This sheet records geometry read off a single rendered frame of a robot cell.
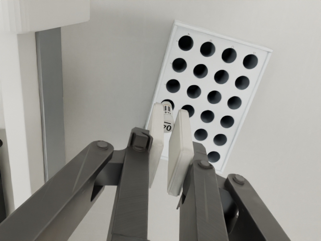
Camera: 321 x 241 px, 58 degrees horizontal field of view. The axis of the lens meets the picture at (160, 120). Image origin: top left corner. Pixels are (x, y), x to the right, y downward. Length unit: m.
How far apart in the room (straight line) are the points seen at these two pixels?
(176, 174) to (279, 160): 0.20
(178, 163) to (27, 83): 0.10
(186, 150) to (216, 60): 0.12
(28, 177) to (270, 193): 0.26
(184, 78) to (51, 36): 0.11
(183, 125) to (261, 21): 0.14
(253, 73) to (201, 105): 0.05
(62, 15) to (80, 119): 0.17
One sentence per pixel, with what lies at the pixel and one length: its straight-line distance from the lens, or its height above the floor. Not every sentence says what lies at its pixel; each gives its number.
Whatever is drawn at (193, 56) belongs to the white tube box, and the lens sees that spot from 0.25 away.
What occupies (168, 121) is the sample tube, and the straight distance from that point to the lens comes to 0.22.
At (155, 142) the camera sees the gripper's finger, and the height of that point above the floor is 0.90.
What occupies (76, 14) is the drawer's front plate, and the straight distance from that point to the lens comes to 0.19.
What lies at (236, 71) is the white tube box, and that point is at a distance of 0.26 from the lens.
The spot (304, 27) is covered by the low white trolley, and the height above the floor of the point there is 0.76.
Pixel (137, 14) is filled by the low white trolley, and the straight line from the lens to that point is 0.28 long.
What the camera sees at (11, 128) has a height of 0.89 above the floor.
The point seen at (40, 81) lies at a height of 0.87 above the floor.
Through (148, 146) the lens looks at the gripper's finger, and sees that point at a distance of 0.15.
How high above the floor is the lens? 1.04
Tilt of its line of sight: 68 degrees down
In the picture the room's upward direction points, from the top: 176 degrees counter-clockwise
